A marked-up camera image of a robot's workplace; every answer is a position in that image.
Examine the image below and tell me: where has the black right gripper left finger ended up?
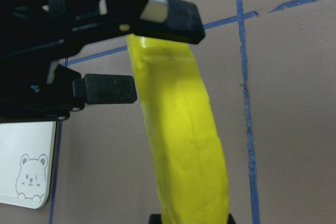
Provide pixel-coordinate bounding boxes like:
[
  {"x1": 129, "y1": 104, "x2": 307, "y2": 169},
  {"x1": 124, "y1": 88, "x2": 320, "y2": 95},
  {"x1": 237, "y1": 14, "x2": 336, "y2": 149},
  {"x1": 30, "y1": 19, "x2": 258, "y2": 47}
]
[{"x1": 72, "y1": 74, "x2": 137, "y2": 105}]

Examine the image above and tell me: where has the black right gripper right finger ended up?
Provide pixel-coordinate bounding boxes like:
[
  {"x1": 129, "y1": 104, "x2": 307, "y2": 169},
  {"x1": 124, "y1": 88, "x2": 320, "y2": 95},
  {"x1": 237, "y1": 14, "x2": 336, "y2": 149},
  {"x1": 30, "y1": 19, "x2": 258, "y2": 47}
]
[{"x1": 115, "y1": 0, "x2": 205, "y2": 45}]

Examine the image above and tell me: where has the bright yellow-green banana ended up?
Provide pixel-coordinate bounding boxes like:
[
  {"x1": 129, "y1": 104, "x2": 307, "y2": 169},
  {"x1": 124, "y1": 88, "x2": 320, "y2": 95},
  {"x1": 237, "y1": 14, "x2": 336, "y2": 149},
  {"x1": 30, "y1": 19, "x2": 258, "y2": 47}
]
[{"x1": 127, "y1": 35, "x2": 229, "y2": 223}]

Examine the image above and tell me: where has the white bear tray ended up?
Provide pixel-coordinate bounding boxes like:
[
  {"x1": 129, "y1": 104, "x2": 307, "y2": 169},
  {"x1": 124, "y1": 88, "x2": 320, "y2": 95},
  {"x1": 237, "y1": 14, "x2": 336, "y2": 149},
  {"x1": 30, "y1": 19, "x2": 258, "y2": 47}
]
[{"x1": 1, "y1": 122, "x2": 56, "y2": 209}]

